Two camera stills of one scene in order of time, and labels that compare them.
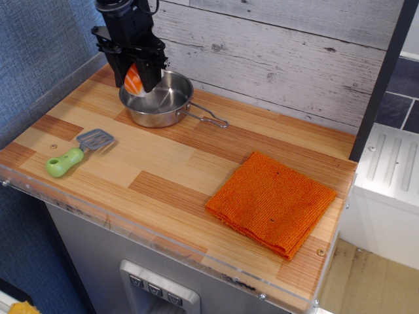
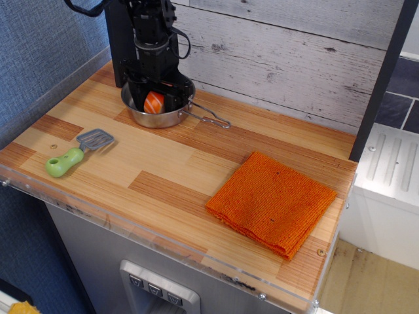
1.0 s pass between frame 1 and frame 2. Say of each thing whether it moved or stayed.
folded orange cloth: stayed
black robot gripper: moved
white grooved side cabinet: stayed
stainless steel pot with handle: stayed
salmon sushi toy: moved
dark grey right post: stayed
